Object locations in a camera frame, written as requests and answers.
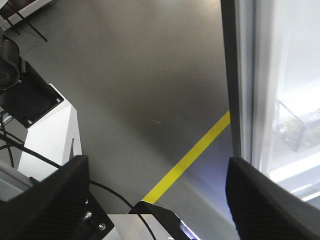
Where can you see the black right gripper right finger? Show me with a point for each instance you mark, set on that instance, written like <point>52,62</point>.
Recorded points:
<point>262,210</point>

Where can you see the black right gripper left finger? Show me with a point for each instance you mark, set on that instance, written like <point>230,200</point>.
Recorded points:
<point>59,207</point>

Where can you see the white fridge door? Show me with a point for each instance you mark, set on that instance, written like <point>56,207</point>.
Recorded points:
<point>272,52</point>

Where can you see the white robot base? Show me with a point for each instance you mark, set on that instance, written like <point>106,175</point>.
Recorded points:
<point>55,136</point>

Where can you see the middle clear door bin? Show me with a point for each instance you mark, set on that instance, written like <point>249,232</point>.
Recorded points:
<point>299,130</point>

